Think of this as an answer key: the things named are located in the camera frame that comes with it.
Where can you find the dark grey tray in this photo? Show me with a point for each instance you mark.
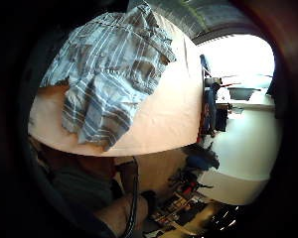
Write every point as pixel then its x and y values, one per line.
pixel 241 93

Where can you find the black box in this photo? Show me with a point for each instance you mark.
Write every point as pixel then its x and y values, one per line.
pixel 222 117

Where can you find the blue grey plaid shirt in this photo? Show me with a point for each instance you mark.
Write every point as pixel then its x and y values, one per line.
pixel 106 82

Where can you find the blue black bag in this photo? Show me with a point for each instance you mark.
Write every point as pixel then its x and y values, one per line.
pixel 202 159

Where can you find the pile of floor clutter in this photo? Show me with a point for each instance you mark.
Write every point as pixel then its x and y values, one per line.
pixel 185 206

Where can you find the the person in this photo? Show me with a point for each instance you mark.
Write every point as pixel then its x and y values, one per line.
pixel 79 188

